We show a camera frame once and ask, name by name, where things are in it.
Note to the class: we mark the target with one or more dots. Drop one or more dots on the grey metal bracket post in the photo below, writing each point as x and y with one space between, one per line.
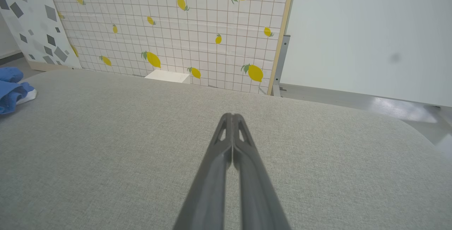
281 64

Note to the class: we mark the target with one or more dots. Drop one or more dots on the white rectangular box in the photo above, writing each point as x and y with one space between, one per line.
167 76

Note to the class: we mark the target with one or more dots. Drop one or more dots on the plain white board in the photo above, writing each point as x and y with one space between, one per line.
370 35

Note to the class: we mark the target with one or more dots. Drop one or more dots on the grey fabric sofa cushion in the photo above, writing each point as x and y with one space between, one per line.
106 152

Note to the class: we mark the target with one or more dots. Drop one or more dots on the grey diamond print panel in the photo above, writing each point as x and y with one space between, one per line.
31 21

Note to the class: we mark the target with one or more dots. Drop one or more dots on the lemon print tiled panel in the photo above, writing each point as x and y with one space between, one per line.
176 32

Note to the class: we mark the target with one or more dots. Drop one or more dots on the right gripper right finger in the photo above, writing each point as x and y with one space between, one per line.
256 187

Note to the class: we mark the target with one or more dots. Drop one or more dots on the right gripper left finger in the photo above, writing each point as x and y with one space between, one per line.
208 187

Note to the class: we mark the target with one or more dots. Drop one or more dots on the blue and white garment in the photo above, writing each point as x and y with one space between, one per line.
10 90

